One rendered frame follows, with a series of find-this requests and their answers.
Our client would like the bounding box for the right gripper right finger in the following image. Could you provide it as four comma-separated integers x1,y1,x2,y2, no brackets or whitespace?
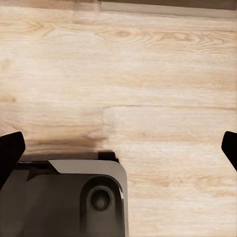
221,131,237,171

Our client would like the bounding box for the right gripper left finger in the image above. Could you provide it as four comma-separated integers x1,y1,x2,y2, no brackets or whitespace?
0,131,26,190

